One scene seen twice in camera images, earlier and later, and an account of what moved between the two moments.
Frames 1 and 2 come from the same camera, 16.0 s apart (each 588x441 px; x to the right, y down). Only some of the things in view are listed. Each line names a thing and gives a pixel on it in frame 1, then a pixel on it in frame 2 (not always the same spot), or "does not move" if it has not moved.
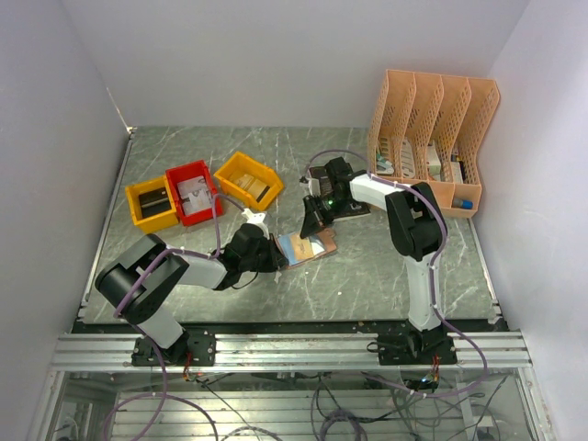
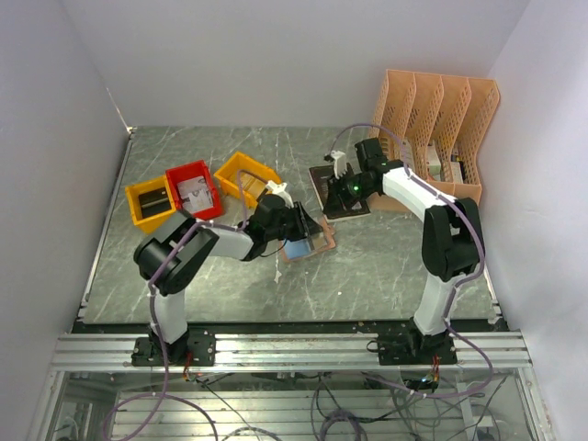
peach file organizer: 434,130 does not move
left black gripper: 275,260 to 305,224
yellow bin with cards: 250,181 does not move
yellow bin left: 152,205 does not move
